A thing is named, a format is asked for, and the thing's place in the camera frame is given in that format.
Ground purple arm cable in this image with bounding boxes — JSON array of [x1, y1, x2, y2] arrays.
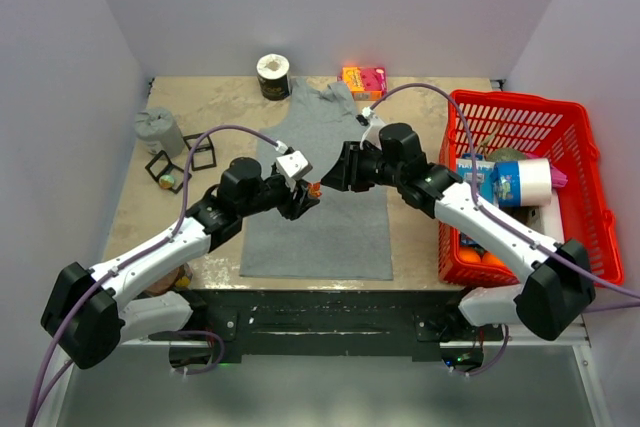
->
[[24, 125, 284, 427], [369, 83, 640, 301]]

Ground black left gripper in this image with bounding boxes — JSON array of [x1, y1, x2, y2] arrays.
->
[[239, 169, 319, 220]]

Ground orange fruit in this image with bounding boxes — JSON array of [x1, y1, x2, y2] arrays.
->
[[481, 252, 505, 267], [458, 247, 482, 264]]

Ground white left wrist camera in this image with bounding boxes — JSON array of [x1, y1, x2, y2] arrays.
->
[[274, 141, 313, 182]]

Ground black brooch display case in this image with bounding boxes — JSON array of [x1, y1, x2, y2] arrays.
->
[[183, 134, 217, 172]]

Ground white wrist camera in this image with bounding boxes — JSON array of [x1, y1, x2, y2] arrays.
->
[[356, 107, 386, 149], [274, 141, 313, 182]]

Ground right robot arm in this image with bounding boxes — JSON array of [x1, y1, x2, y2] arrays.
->
[[321, 123, 595, 341]]

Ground brown wooden block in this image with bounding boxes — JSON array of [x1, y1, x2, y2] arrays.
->
[[145, 263, 193, 296]]

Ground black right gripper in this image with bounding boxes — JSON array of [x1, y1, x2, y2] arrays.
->
[[321, 141, 404, 193]]

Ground pink packet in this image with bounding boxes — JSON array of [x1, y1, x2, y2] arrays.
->
[[550, 165, 568, 189]]

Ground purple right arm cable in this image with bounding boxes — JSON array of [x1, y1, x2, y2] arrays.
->
[[369, 83, 640, 301]]

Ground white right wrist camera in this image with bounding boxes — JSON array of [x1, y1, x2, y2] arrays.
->
[[356, 107, 386, 149]]

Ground grey sleeveless shirt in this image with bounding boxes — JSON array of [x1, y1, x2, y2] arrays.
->
[[240, 78, 393, 281]]

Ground blue razor package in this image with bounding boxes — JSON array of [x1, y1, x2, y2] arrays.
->
[[456, 153, 496, 203]]

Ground red plastic basket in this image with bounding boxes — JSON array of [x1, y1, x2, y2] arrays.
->
[[439, 90, 624, 285]]

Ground blue white wipes roll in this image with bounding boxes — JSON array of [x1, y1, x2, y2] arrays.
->
[[491, 158, 552, 207]]

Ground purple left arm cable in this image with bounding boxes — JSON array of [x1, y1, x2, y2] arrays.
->
[[24, 125, 284, 427]]

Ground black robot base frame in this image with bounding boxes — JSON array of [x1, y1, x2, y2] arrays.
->
[[151, 289, 504, 368]]

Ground round iridescent brooch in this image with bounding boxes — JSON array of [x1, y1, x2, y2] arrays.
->
[[157, 174, 176, 190]]

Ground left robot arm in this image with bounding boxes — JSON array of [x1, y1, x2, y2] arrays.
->
[[41, 151, 319, 369]]

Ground white box in basket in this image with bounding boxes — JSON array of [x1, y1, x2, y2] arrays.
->
[[526, 190, 565, 243]]

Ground green round fruit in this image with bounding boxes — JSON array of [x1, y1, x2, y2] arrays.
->
[[487, 148, 528, 163]]

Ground grey paper roll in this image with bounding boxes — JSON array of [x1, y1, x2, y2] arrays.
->
[[134, 107, 185, 158]]

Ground orange maple leaf brooch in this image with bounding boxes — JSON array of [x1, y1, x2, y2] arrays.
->
[[308, 182, 322, 198]]

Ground toilet paper roll black wrapper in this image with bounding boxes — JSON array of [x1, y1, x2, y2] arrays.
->
[[256, 54, 291, 101]]

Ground orange pink snack box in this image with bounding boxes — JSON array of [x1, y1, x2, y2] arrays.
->
[[337, 66, 388, 101]]

